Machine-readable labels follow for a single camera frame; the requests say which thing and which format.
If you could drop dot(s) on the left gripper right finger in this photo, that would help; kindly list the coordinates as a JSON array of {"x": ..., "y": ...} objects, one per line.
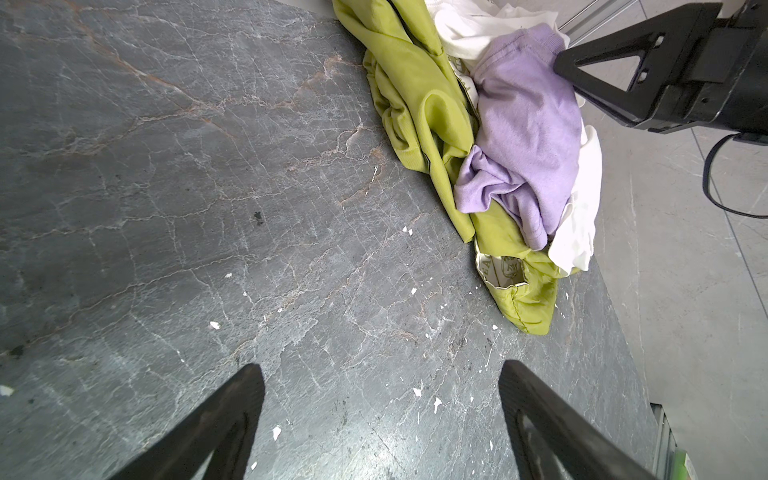
[{"x": 549, "y": 438}]

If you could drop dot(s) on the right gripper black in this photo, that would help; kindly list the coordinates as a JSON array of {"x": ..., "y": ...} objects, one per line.
[{"x": 683, "y": 68}]

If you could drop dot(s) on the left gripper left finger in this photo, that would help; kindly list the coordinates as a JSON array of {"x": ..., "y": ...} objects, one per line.
[{"x": 218, "y": 435}]

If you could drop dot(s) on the purple cloth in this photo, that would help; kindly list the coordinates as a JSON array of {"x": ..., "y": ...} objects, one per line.
[{"x": 525, "y": 156}]

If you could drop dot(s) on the floral patterned white cloth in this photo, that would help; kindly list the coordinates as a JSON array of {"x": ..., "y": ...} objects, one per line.
[{"x": 500, "y": 272}]

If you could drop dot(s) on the green cloth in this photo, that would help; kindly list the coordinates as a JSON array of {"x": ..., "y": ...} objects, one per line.
[{"x": 432, "y": 126}]

